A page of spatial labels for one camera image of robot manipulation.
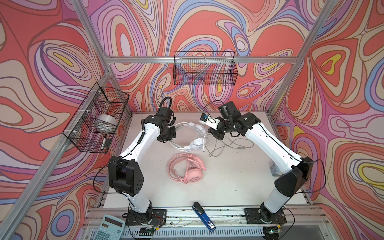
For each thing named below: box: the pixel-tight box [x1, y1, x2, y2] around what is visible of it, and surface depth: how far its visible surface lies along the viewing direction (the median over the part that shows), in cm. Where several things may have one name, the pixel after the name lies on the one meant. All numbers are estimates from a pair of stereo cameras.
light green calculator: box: [93, 214, 126, 240], surface depth 70 cm
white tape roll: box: [94, 114, 119, 134], surface depth 73 cm
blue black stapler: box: [192, 201, 216, 233], surface depth 72 cm
